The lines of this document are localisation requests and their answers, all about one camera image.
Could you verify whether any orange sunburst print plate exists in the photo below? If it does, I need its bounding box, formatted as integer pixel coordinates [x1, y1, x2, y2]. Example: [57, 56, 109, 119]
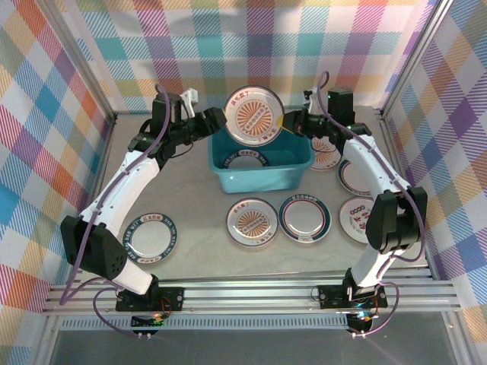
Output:
[308, 136, 345, 172]
[222, 86, 285, 148]
[225, 198, 280, 247]

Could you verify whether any blue rimmed white plate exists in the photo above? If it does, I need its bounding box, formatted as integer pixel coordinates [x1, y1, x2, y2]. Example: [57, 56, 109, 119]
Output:
[221, 149, 271, 170]
[123, 212, 179, 265]

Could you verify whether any teal plastic bin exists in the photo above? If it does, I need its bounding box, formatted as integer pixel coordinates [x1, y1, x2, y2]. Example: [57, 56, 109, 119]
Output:
[207, 129, 316, 194]

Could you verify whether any green rimmed red ring plate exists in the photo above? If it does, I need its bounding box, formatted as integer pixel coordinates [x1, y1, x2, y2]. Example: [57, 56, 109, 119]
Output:
[337, 158, 376, 197]
[278, 194, 333, 244]

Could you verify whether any orange-pattern plate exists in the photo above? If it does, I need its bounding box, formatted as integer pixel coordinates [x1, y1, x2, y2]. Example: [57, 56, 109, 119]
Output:
[338, 196, 376, 244]

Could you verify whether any small controller board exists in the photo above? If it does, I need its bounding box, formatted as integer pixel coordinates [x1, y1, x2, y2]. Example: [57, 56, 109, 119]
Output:
[346, 310, 377, 338]
[130, 312, 168, 340]

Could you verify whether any aluminium side rail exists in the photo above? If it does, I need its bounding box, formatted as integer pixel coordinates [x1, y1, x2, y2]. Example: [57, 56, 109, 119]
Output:
[374, 108, 435, 281]
[97, 112, 118, 191]

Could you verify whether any aluminium frame post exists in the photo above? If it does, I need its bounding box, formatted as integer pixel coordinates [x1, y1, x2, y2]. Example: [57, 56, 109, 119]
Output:
[379, 0, 456, 121]
[36, 0, 118, 126]

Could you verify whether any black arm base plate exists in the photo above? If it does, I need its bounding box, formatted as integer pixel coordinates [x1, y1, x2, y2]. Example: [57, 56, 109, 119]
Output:
[317, 284, 390, 311]
[115, 287, 186, 313]

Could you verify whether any aluminium mounting rail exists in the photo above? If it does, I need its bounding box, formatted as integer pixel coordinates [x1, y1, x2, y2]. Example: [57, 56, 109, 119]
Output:
[40, 268, 475, 317]

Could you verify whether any purple cable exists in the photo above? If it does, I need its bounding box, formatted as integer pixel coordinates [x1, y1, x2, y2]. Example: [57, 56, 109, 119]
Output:
[317, 70, 427, 338]
[60, 83, 170, 338]

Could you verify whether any slotted grey cable duct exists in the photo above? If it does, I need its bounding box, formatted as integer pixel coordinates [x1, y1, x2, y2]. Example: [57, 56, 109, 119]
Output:
[59, 317, 353, 332]

